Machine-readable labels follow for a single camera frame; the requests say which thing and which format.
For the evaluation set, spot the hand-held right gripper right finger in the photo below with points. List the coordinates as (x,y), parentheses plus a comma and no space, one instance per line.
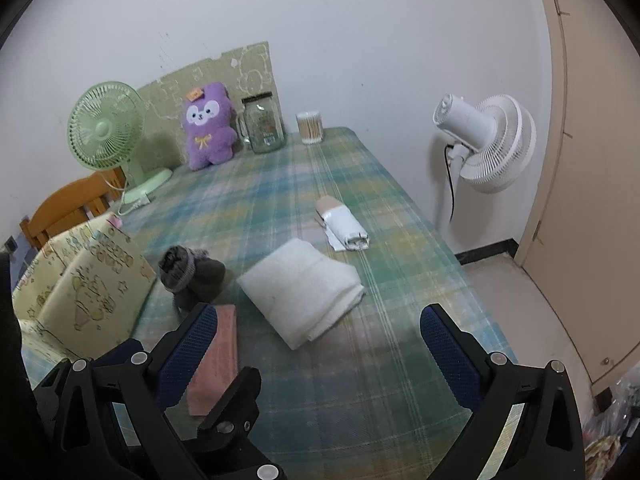
(450,360)

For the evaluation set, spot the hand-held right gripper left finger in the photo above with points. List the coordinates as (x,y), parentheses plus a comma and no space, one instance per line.
(185,355)

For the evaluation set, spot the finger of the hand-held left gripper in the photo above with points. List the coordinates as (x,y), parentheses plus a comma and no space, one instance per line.
(235,400)
(120,350)

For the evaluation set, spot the pink towel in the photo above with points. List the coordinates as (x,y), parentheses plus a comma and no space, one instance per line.
(220,355)

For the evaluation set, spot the yellow cartoon fabric box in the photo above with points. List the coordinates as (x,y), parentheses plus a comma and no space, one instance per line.
(90,290)

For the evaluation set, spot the grey socks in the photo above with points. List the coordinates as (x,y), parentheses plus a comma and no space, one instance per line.
(200,280)

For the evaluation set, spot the white towel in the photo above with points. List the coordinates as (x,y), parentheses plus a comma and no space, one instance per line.
(300,290)

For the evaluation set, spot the white cloth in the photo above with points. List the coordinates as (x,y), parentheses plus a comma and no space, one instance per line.
(345,225)

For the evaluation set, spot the clear plastic bag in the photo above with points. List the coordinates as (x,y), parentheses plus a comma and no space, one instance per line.
(617,410)

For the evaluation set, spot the purple plush toy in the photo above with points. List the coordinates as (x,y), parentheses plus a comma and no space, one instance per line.
(207,135)

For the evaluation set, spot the green desk fan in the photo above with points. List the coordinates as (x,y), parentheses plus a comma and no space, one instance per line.
(102,127)

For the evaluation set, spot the plaid tablecloth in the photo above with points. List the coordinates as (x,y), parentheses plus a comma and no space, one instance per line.
(325,175)

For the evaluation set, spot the white standing fan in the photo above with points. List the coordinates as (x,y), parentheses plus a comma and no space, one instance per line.
(467,122)

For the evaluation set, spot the glass jar mug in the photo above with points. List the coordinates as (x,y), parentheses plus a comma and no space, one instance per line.
(262,125)

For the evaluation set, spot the beige door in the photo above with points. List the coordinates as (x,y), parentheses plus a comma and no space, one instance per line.
(590,160)

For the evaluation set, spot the cotton swab container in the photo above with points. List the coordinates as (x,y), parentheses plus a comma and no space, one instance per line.
(310,127)

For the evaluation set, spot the green patterned board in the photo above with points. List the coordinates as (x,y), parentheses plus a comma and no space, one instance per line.
(250,67)

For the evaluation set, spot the wall socket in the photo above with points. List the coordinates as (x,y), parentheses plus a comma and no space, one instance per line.
(9,245)

